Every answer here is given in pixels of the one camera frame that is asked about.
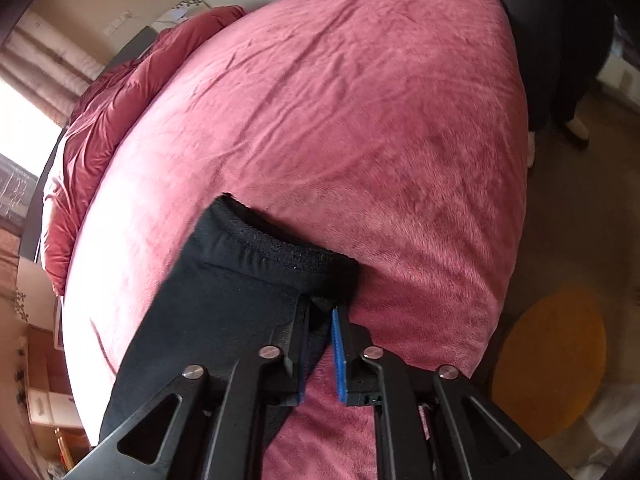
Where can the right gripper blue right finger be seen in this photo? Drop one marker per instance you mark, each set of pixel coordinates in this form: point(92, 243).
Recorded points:
point(356, 379)

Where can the white wooden cabinet desk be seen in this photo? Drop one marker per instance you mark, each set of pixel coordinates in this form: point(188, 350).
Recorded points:
point(52, 415)

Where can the red duvet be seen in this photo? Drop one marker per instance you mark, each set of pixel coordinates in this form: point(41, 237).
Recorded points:
point(172, 48)

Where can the black embroidered pants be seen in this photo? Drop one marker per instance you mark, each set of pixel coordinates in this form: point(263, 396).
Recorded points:
point(237, 278)

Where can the dark bed headboard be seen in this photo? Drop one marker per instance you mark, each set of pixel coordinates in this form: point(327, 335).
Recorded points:
point(73, 172)

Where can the pink patterned curtains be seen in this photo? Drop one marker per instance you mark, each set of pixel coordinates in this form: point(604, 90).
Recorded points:
point(43, 75)

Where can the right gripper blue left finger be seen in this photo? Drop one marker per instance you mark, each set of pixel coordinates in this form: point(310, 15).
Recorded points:
point(292, 338)

